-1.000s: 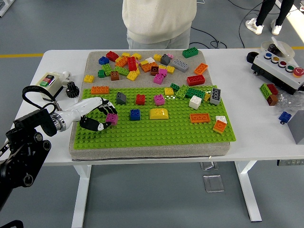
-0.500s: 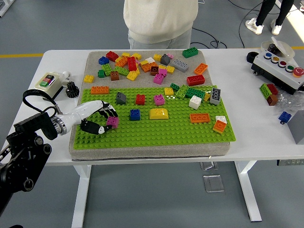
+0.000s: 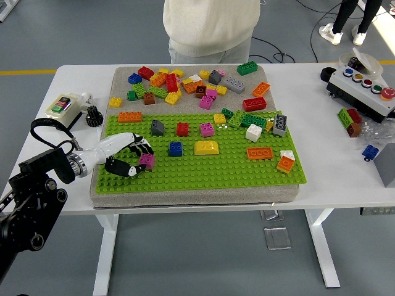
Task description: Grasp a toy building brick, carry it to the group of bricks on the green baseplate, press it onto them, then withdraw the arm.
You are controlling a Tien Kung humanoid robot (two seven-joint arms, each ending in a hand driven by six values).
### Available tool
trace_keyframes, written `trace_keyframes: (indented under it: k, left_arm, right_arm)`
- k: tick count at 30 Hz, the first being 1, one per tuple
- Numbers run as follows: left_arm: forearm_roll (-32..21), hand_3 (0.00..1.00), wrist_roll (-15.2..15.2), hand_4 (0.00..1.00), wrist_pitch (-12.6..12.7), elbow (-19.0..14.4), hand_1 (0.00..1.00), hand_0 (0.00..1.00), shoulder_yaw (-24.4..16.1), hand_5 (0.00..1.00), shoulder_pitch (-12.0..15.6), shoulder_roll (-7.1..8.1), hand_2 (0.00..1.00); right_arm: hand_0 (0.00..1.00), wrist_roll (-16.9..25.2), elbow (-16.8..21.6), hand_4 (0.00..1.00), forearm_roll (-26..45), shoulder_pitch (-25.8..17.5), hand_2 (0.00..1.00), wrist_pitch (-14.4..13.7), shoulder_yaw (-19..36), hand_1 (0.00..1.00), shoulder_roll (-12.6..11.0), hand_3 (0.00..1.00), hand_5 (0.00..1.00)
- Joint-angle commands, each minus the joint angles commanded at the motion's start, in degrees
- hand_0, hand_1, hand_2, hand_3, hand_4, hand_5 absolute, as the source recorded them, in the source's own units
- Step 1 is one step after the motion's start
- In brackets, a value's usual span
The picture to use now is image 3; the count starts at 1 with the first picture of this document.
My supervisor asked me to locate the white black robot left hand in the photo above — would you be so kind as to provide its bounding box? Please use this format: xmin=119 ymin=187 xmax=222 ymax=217
xmin=82 ymin=132 xmax=155 ymax=178

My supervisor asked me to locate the pink square brick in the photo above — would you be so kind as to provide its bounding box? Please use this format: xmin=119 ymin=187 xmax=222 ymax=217
xmin=138 ymin=153 xmax=156 ymax=171
xmin=199 ymin=122 xmax=215 ymax=138
xmin=199 ymin=94 xmax=215 ymax=110

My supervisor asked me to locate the blue square brick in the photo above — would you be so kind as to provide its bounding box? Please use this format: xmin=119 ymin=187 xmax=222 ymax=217
xmin=168 ymin=141 xmax=183 ymax=157

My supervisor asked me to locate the orange two-by-four brick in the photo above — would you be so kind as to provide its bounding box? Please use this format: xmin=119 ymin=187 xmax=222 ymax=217
xmin=117 ymin=110 xmax=143 ymax=123

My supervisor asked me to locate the light green two-by-four brick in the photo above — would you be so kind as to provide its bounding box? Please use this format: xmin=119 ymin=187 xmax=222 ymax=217
xmin=147 ymin=86 xmax=170 ymax=100

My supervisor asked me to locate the red square brick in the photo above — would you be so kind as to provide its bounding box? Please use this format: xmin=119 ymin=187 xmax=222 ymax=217
xmin=176 ymin=121 xmax=190 ymax=138

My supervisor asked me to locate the red long brick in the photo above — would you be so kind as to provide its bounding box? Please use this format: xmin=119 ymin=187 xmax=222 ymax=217
xmin=165 ymin=73 xmax=180 ymax=93

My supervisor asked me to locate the yellow domed brick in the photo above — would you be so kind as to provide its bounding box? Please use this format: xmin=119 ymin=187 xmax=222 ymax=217
xmin=193 ymin=140 xmax=220 ymax=156

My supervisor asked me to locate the green studded baseplate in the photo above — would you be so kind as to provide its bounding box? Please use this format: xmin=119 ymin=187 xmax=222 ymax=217
xmin=94 ymin=110 xmax=309 ymax=195

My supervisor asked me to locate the light green long brick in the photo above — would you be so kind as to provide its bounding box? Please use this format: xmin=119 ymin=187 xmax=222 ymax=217
xmin=227 ymin=110 xmax=247 ymax=129

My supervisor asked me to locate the grey two-by-four brick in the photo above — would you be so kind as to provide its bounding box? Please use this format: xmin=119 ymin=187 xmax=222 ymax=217
xmin=222 ymin=76 xmax=247 ymax=95
xmin=272 ymin=113 xmax=288 ymax=137

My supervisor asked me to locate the white square brick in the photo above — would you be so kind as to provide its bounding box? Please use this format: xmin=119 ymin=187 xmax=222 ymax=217
xmin=245 ymin=123 xmax=264 ymax=143

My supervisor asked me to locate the dark green long brick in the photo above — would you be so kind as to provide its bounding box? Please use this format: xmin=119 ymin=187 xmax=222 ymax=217
xmin=240 ymin=113 xmax=268 ymax=129

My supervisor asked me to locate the red two-by-four brick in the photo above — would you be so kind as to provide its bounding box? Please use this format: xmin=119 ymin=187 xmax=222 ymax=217
xmin=242 ymin=96 xmax=267 ymax=112

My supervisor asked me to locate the orange flat long brick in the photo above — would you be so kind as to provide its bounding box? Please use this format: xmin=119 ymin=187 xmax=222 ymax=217
xmin=246 ymin=146 xmax=275 ymax=161

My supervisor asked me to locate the dark green two-by-four brick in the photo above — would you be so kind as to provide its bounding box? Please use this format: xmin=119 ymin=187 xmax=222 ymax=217
xmin=236 ymin=60 xmax=259 ymax=76

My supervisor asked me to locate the orange and yellow brick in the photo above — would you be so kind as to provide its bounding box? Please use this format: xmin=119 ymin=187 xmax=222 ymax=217
xmin=276 ymin=155 xmax=295 ymax=174

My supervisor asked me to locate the blue brick with keyring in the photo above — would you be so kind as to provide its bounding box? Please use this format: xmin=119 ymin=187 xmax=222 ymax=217
xmin=361 ymin=144 xmax=380 ymax=162

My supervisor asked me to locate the black gear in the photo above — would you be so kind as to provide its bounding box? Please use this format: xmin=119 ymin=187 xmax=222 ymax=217
xmin=85 ymin=105 xmax=104 ymax=128

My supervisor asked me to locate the small white part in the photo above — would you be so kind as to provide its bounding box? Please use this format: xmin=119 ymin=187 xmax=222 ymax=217
xmin=79 ymin=91 xmax=94 ymax=109

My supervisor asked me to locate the grey-brown mat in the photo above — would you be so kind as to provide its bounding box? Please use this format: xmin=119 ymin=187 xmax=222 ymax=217
xmin=88 ymin=64 xmax=301 ymax=208

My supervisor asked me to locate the white table leg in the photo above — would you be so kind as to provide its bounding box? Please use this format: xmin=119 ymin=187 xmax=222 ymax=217
xmin=92 ymin=212 xmax=120 ymax=296
xmin=304 ymin=208 xmax=341 ymax=289

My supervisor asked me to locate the person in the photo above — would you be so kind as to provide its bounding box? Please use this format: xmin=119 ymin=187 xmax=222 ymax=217
xmin=318 ymin=0 xmax=383 ymax=46
xmin=162 ymin=0 xmax=261 ymax=65

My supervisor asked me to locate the clear floor plate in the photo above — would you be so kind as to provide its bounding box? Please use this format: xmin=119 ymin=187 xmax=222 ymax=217
xmin=264 ymin=227 xmax=293 ymax=250
xmin=260 ymin=209 xmax=283 ymax=221

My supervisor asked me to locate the white push-button control box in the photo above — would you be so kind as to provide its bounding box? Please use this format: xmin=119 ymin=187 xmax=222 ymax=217
xmin=326 ymin=66 xmax=395 ymax=124

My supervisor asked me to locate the clear plastic bag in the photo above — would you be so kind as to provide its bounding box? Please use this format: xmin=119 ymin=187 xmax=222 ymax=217
xmin=357 ymin=118 xmax=395 ymax=146

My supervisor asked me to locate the round clear lidded container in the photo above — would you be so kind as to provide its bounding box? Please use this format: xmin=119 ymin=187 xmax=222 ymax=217
xmin=338 ymin=47 xmax=385 ymax=78

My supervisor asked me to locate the table height control panel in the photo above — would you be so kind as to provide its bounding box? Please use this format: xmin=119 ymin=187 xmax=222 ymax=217
xmin=359 ymin=207 xmax=395 ymax=216

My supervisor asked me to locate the grey box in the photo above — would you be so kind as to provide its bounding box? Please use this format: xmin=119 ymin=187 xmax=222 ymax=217
xmin=372 ymin=142 xmax=395 ymax=188

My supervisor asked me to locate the cream switch box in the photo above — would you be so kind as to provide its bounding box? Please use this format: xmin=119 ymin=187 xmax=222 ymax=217
xmin=44 ymin=93 xmax=83 ymax=132

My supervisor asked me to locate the white frame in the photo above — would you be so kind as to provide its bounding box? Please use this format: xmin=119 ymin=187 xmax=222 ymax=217
xmin=0 ymin=0 xmax=15 ymax=22

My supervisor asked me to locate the black floor cable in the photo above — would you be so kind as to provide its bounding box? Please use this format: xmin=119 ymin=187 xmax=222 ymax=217
xmin=249 ymin=36 xmax=296 ymax=65
xmin=309 ymin=0 xmax=343 ymax=64

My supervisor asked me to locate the black ring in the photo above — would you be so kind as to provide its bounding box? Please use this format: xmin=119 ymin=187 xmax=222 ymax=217
xmin=320 ymin=66 xmax=337 ymax=83

